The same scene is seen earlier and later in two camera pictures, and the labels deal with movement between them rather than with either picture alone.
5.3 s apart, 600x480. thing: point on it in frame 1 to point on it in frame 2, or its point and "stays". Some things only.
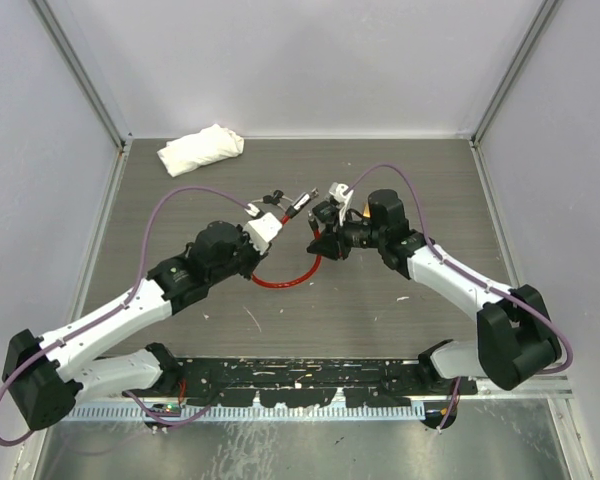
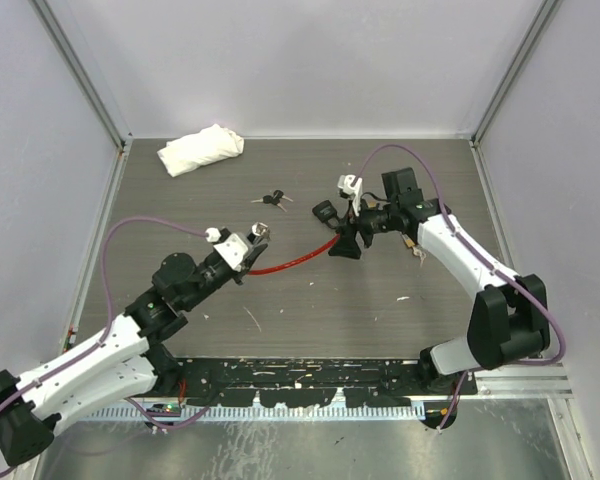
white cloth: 211,145 stays
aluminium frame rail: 538,387 stays
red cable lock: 288,213 to 295,261
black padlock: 325,211 stays
